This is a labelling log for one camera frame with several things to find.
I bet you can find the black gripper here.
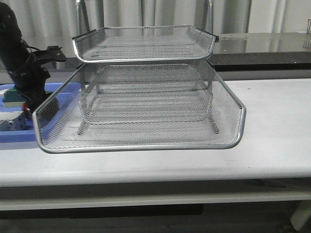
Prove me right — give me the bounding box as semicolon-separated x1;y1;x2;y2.
9;45;66;112

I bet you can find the red emergency stop button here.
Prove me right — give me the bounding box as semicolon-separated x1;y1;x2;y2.
21;103;32;119

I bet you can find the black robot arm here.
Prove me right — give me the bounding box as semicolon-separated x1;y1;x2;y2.
0;3;66;112

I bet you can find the blue plastic tray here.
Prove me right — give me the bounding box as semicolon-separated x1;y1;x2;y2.
0;83;81;143

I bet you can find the white circuit breaker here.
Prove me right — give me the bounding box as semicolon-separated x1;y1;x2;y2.
0;111;33;132

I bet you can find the silver mesh top tray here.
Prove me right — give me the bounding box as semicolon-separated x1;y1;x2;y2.
72;25;218;63

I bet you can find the dark grey back counter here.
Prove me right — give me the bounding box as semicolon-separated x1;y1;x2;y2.
0;32;311;72

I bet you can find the white table leg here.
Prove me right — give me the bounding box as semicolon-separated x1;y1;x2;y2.
290;200;311;231

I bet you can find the green and beige switch block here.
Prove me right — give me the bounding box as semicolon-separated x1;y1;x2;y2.
2;87;53;112

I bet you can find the grey metal rack frame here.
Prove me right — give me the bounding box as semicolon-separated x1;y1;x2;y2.
76;58;220;136

